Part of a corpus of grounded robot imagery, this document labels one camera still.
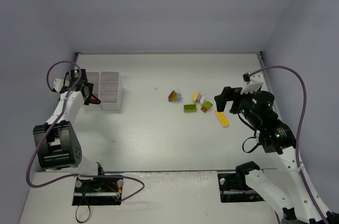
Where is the small green lego brick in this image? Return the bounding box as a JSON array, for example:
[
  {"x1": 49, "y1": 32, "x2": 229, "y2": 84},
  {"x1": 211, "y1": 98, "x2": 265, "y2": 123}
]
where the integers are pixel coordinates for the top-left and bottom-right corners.
[{"x1": 203, "y1": 101, "x2": 212, "y2": 110}]

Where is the right white compartment tray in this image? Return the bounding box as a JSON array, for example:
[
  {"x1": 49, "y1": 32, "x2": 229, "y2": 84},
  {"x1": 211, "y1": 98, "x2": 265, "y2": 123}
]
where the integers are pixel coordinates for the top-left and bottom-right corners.
[{"x1": 99, "y1": 71, "x2": 124, "y2": 111}]

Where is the large red lego brick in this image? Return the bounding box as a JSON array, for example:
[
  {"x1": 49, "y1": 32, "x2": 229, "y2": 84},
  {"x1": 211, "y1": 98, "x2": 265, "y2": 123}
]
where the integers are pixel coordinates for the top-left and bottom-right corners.
[{"x1": 90, "y1": 98, "x2": 97, "y2": 104}]

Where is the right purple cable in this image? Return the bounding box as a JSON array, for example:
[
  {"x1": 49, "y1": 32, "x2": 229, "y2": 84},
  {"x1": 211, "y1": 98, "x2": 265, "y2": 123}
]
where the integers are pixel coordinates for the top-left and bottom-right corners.
[{"x1": 250, "y1": 65, "x2": 325, "y2": 224}]

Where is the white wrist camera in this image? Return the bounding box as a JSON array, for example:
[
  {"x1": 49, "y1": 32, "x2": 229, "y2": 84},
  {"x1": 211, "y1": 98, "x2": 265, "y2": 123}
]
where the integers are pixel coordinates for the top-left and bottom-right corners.
[
  {"x1": 52, "y1": 78, "x2": 64, "y2": 93},
  {"x1": 240, "y1": 72, "x2": 265, "y2": 95}
]

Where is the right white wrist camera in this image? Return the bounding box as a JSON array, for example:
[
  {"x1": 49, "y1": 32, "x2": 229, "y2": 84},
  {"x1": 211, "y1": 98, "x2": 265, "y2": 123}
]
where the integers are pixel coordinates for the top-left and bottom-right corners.
[{"x1": 240, "y1": 72, "x2": 265, "y2": 95}]

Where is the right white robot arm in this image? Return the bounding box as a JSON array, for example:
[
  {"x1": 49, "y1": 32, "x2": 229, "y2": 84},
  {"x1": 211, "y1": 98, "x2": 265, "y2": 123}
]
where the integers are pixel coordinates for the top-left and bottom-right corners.
[{"x1": 214, "y1": 87, "x2": 338, "y2": 223}]

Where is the white lavender lego brick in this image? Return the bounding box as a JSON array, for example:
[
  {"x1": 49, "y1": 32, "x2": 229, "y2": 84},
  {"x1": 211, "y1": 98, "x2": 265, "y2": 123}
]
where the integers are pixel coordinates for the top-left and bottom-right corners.
[{"x1": 196, "y1": 94, "x2": 206, "y2": 105}]

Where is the yellow curved lego brick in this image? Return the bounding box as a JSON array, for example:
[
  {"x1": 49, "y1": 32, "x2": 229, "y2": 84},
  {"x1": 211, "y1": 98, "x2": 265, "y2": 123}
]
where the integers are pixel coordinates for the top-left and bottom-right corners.
[{"x1": 192, "y1": 92, "x2": 201, "y2": 103}]

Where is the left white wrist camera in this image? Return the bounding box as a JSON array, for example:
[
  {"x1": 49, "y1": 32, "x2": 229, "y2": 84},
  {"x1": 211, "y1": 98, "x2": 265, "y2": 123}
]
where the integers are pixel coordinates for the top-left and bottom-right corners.
[{"x1": 52, "y1": 78, "x2": 64, "y2": 93}]

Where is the brown sloped lego brick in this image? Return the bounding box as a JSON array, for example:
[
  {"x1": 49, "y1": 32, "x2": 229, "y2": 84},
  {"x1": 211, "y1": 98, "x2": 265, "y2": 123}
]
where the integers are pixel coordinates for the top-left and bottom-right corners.
[{"x1": 168, "y1": 90, "x2": 177, "y2": 102}]

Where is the small brown lego brick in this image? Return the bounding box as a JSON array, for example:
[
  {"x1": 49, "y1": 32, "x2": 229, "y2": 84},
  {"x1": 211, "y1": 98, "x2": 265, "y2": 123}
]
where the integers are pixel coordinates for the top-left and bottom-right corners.
[{"x1": 201, "y1": 106, "x2": 208, "y2": 113}]

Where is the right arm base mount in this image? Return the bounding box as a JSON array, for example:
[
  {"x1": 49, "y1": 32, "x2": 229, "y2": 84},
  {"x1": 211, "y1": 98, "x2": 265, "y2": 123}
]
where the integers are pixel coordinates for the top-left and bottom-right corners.
[{"x1": 217, "y1": 172, "x2": 264, "y2": 203}]

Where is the long yellow lego plate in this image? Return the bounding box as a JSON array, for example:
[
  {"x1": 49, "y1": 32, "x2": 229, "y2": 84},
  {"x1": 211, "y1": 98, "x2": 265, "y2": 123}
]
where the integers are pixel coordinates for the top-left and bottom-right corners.
[{"x1": 215, "y1": 111, "x2": 229, "y2": 128}]

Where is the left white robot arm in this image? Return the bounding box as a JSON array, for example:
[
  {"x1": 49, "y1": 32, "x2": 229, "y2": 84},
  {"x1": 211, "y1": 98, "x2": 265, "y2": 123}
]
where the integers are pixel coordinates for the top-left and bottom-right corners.
[{"x1": 33, "y1": 69, "x2": 104, "y2": 178}]

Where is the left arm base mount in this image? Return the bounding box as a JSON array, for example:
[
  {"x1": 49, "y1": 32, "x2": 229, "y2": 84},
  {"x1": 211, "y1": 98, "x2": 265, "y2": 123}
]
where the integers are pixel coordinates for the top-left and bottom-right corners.
[{"x1": 72, "y1": 177, "x2": 123, "y2": 206}]

